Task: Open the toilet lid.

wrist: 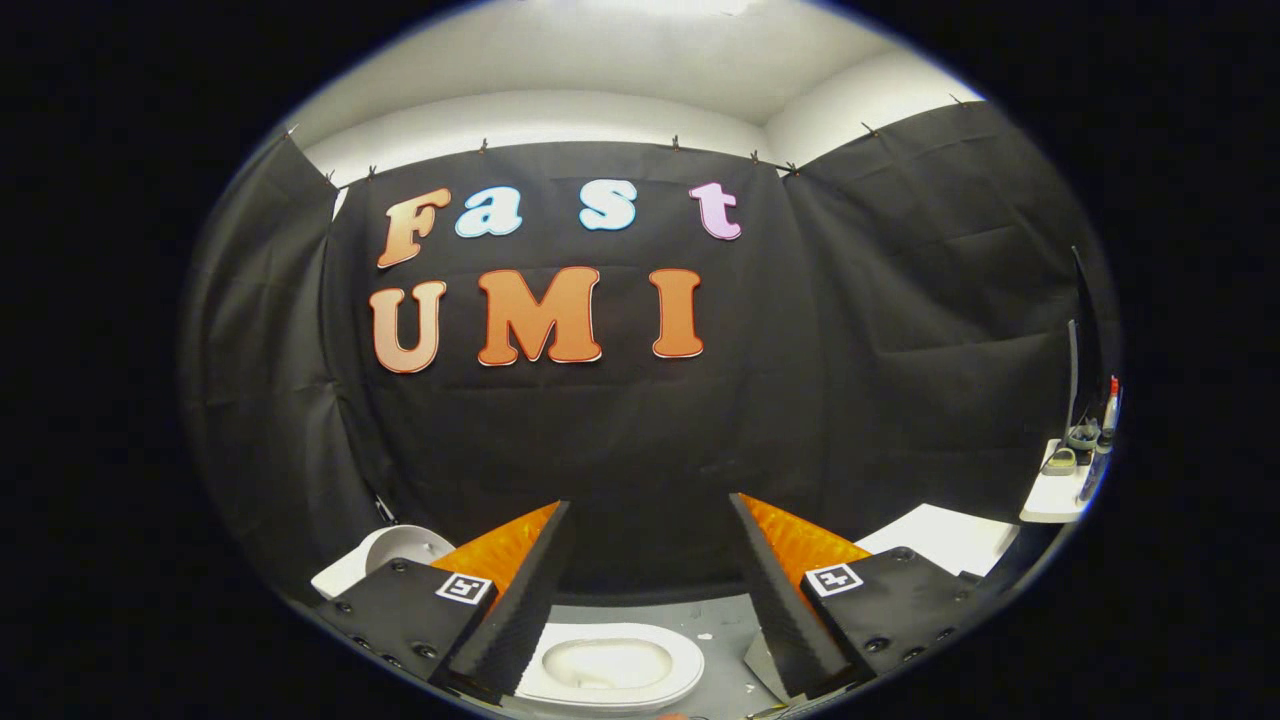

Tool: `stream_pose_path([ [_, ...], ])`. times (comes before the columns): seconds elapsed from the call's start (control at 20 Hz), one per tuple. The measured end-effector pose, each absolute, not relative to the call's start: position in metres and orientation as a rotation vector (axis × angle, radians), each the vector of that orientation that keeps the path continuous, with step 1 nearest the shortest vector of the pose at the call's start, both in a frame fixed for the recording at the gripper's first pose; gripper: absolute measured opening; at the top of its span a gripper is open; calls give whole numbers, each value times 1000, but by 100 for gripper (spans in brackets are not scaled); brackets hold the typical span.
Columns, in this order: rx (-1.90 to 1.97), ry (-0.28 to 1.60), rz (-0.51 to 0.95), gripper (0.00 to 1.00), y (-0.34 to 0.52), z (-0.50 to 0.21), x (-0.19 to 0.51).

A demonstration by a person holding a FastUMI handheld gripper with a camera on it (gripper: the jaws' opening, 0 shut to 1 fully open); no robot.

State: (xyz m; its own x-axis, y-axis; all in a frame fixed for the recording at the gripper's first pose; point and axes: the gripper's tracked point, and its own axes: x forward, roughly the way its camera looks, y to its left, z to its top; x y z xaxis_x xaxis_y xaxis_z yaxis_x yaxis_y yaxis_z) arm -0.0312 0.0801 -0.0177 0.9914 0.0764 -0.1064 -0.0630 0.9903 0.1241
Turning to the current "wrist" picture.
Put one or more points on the black backdrop cloth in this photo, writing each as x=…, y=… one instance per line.
x=640, y=440

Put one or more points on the white side shelf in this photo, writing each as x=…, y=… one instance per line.
x=1050, y=495

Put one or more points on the white toilet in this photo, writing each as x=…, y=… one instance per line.
x=340, y=575

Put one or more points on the white drawer cabinet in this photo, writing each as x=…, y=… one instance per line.
x=940, y=540

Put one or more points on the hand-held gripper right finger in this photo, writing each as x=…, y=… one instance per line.
x=785, y=610

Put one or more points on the small dark grey container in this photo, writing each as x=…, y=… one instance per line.
x=1083, y=435

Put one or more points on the dark flat monitor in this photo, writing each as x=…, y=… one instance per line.
x=1085, y=340

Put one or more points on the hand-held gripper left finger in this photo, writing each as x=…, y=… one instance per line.
x=520, y=610

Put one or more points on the red capped bottle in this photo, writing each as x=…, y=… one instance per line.
x=1108, y=420

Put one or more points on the white toilet seat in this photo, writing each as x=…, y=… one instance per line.
x=690, y=665

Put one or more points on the white toilet lid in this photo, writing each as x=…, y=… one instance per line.
x=400, y=545

